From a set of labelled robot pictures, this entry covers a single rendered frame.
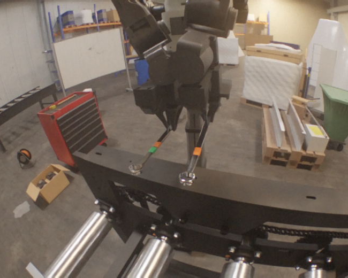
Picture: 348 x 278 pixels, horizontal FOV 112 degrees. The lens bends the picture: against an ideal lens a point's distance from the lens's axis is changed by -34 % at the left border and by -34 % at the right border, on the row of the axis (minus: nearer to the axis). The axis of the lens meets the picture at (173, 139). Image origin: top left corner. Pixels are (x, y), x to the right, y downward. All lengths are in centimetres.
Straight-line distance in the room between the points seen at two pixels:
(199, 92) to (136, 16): 22
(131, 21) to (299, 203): 55
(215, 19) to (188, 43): 7
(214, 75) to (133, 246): 72
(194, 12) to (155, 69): 12
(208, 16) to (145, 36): 14
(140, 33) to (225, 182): 40
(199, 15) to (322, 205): 49
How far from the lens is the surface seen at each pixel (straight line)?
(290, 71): 356
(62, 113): 226
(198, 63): 26
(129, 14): 40
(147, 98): 34
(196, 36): 28
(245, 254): 66
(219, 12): 30
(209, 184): 45
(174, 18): 80
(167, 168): 50
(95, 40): 485
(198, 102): 28
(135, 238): 83
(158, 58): 32
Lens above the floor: 150
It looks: 33 degrees down
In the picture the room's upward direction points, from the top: 6 degrees counter-clockwise
